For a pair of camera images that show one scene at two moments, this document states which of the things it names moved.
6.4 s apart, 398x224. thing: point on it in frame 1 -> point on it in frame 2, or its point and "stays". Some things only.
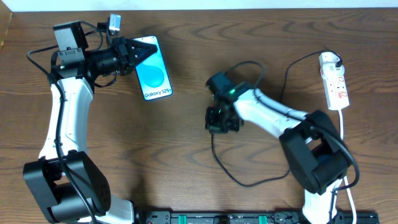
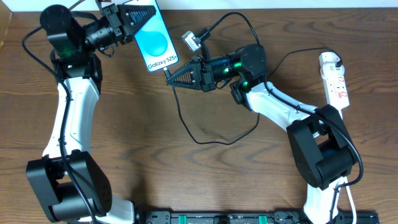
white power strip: x=336 y=93 stays
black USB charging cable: x=216 y=155 -> x=273 y=70
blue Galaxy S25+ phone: x=152 y=73 -> x=153 y=40
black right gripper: x=222 y=121 -> x=206 y=73
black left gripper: x=125 y=55 -> x=115 y=21
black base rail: x=336 y=217 stays
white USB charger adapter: x=328 y=68 stays
